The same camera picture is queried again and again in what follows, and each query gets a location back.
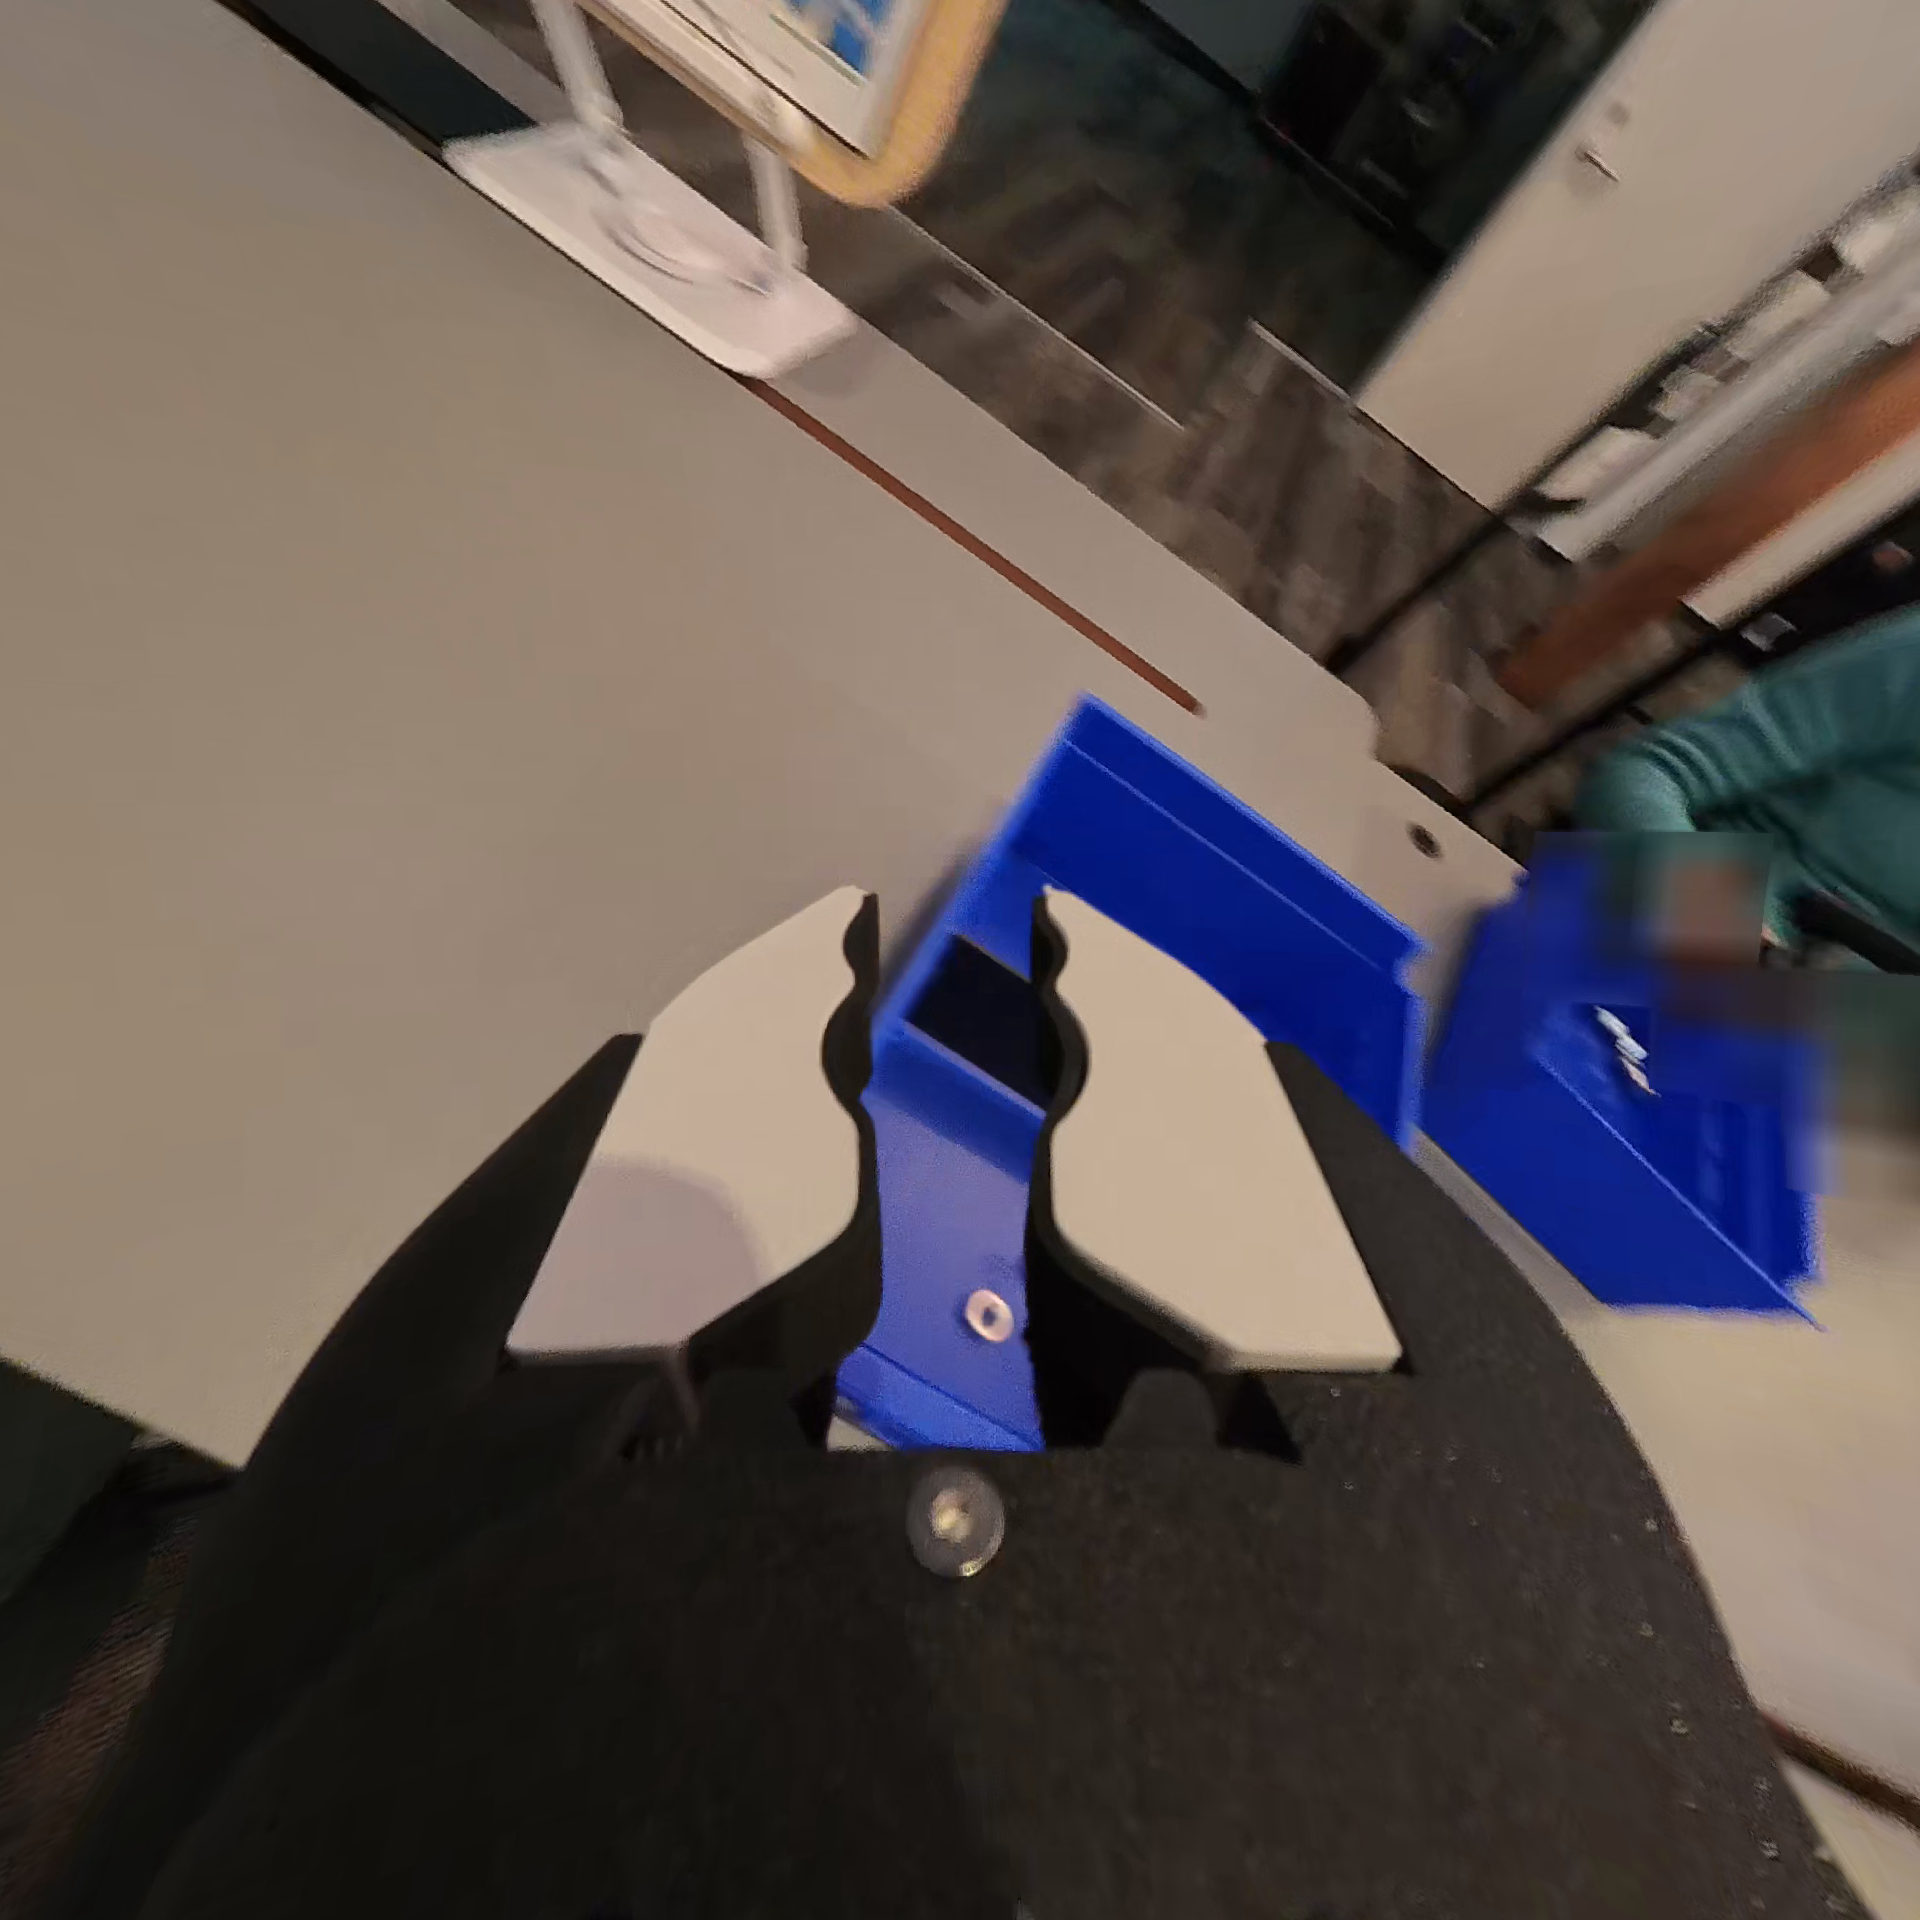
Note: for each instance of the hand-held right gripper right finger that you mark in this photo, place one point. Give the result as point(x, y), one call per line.
point(1215, 1185)

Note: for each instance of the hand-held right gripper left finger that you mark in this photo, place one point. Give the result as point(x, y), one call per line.
point(720, 1155)

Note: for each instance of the small silver nut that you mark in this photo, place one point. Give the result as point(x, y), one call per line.
point(987, 1316)

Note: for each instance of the blue plastic bin with parts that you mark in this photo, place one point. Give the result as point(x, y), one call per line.
point(1591, 1170)

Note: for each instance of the white board stand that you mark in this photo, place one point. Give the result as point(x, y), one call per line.
point(660, 240)

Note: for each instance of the wooden display board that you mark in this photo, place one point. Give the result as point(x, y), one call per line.
point(915, 129)

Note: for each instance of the white cabinet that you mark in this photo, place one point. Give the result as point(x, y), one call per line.
point(1621, 181)

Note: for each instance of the printed instruction sheet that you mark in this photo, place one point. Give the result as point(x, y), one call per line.
point(781, 44)

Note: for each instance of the wooden support post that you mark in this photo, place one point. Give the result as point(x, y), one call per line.
point(1695, 540)

